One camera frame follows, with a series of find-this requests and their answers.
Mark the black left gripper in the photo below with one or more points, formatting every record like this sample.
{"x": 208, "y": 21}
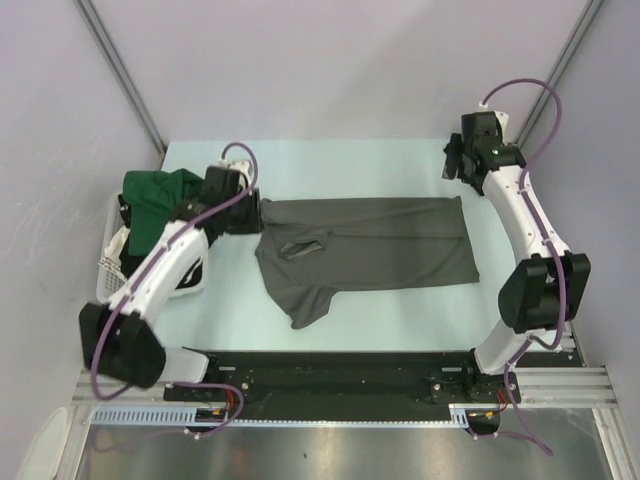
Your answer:
{"x": 255, "y": 221}

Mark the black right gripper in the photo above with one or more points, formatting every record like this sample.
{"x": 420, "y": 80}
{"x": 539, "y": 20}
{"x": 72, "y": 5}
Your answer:
{"x": 457, "y": 150}

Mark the grey t-shirt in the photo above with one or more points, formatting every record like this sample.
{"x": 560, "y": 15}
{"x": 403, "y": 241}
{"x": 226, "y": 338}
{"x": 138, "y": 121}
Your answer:
{"x": 311, "y": 250}

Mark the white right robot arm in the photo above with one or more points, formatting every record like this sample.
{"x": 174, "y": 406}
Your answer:
{"x": 545, "y": 290}

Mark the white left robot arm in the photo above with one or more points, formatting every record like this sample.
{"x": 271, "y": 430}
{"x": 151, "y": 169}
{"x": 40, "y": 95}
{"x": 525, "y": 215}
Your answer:
{"x": 118, "y": 338}

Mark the green t-shirt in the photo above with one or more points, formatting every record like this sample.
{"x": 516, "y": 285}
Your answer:
{"x": 152, "y": 196}

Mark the black t-shirt in basket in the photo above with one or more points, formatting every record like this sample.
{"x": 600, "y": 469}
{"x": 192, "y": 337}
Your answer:
{"x": 128, "y": 263}

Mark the white printed t-shirt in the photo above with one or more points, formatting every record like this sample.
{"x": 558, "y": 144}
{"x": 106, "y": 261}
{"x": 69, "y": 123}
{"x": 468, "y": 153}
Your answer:
{"x": 110, "y": 259}

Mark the white plastic laundry basket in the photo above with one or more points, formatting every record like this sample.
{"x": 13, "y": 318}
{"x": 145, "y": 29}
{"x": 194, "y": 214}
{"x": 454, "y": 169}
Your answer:
{"x": 111, "y": 276}

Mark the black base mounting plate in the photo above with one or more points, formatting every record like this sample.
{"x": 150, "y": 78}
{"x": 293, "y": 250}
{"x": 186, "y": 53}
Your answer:
{"x": 347, "y": 386}

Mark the white slotted cable duct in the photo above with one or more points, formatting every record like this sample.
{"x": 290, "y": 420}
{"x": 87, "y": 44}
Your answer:
{"x": 195, "y": 417}

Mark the aluminium frame rail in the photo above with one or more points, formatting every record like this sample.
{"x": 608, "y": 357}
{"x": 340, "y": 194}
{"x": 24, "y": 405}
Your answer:
{"x": 567, "y": 388}

